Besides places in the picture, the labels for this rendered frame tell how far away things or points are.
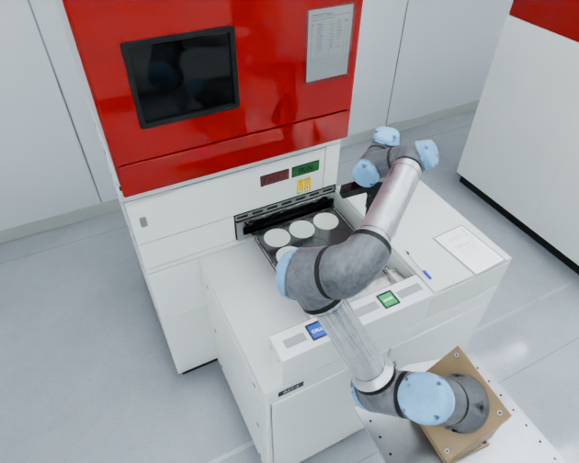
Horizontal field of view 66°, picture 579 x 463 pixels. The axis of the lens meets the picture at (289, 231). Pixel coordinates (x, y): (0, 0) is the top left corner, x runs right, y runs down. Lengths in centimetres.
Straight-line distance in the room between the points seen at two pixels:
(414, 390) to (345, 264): 40
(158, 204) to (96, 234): 174
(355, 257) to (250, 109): 69
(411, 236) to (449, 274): 20
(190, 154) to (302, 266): 63
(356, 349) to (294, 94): 81
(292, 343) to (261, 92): 76
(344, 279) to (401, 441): 64
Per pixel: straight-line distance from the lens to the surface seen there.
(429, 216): 180
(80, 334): 275
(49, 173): 320
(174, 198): 157
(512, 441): 152
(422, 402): 116
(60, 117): 302
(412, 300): 150
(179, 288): 188
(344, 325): 106
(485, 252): 173
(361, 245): 92
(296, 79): 146
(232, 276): 170
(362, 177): 122
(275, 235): 173
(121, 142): 136
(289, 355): 133
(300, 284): 96
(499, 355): 270
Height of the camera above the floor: 210
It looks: 43 degrees down
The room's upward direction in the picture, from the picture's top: 1 degrees clockwise
